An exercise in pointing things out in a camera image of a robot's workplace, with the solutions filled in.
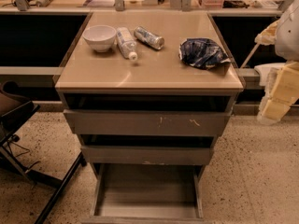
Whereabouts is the top grey drawer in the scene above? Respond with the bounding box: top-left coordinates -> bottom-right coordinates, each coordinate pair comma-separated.
64,109 -> 231,136

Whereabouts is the clear plastic water bottle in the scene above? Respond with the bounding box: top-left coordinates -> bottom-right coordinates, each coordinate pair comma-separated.
116,27 -> 138,62

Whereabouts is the middle grey drawer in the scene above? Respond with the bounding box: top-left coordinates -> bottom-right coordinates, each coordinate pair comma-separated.
81,146 -> 213,165

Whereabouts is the grey three-drawer cabinet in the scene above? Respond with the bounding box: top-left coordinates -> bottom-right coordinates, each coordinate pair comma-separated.
53,10 -> 246,224

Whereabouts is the open bottom grey drawer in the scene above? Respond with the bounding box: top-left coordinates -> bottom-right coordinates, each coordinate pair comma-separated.
81,164 -> 212,224

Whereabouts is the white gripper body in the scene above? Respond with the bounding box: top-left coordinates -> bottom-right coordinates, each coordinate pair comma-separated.
275,0 -> 299,61

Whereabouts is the black chair frame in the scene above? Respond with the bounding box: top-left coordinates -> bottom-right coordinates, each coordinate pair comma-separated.
0,80 -> 88,224

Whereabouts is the white ceramic bowl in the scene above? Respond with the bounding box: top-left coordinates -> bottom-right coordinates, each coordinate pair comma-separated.
82,25 -> 116,52

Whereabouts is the silver blue drink can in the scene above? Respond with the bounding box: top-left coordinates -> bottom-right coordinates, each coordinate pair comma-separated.
134,26 -> 164,50

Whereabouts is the blue chip bag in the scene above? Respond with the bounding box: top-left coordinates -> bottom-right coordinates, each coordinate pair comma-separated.
178,38 -> 230,70

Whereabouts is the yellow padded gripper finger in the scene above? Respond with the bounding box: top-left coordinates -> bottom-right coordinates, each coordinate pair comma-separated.
257,61 -> 299,125
254,21 -> 278,46

